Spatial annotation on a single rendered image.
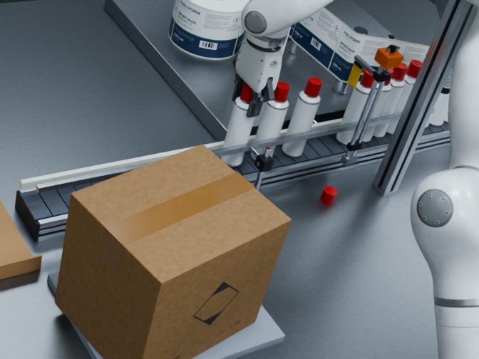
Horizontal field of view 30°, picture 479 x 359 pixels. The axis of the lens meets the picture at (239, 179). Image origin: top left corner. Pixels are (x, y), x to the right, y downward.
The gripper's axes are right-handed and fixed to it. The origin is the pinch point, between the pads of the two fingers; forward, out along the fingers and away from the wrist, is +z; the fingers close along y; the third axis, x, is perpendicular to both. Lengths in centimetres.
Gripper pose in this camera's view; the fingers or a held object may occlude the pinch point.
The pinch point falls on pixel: (246, 101)
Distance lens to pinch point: 194.3
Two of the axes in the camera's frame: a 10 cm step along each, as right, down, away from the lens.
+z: -2.3, 7.6, 6.1
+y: -5.2, -6.2, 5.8
